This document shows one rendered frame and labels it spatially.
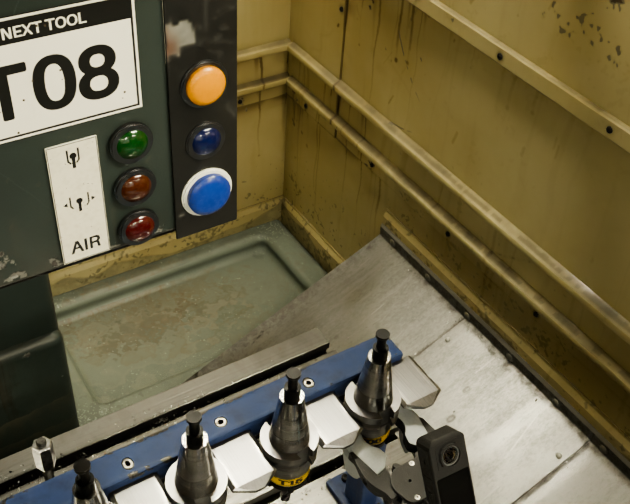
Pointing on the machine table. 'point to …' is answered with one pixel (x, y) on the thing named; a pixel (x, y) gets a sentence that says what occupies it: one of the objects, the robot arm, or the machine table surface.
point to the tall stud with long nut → (44, 456)
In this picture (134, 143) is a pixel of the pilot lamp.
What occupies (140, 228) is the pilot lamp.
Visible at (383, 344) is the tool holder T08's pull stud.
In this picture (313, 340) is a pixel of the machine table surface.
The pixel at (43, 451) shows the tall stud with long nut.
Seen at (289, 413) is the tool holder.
